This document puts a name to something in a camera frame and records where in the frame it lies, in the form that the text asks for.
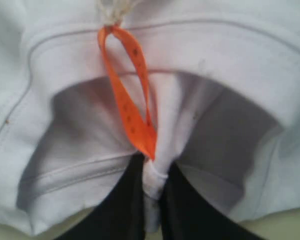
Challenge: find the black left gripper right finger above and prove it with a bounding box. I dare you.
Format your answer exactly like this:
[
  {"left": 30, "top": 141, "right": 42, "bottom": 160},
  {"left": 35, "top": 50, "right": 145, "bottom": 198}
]
[{"left": 159, "top": 163, "right": 261, "bottom": 240}]

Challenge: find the orange ribbon neck tag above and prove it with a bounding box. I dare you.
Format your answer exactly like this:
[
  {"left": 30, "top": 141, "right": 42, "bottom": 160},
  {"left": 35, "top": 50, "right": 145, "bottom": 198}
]
[{"left": 97, "top": 24, "right": 157, "bottom": 160}]

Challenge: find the white t-shirt red lettering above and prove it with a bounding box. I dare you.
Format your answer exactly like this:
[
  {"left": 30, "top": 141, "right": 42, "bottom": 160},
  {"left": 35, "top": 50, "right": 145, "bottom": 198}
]
[{"left": 0, "top": 0, "right": 300, "bottom": 236}]

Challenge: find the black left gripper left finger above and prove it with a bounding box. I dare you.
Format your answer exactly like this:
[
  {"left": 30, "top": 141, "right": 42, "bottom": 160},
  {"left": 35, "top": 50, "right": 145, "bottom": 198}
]
[{"left": 57, "top": 153, "right": 145, "bottom": 240}]

